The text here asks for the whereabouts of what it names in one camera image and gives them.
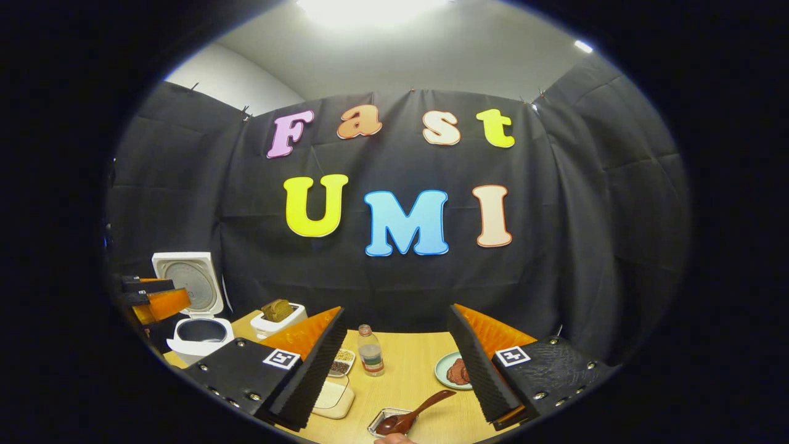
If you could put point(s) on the cream rice tray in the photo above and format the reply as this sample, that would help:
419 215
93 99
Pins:
333 398

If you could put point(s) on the brown bread slice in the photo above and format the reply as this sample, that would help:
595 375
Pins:
271 311
285 308

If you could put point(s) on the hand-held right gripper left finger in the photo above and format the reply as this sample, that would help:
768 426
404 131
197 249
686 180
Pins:
320 370

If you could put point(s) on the white rice cooker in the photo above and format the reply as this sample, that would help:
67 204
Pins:
185 277

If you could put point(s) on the white toaster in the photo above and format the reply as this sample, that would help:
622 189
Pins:
290 320

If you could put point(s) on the clear plastic bottle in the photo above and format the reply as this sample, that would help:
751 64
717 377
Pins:
371 357

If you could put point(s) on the brown wooden spoon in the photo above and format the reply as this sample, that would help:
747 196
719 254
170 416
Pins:
400 422

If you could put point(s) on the small ceiling light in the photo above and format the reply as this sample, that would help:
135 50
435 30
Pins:
583 46

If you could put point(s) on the red meat slice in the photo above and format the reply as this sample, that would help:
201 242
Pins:
457 372

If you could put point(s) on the divided dish of grains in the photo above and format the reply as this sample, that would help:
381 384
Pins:
342 364

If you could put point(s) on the large ceiling light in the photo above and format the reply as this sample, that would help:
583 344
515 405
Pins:
370 9

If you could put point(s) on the black backdrop cloth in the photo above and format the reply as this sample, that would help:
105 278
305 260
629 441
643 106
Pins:
585 246

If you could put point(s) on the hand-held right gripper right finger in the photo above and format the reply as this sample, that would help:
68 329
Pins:
474 364

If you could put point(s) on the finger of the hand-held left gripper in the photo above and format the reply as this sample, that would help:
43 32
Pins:
148 285
166 303

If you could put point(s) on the pale green plate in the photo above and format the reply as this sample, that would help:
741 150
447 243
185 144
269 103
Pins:
441 373

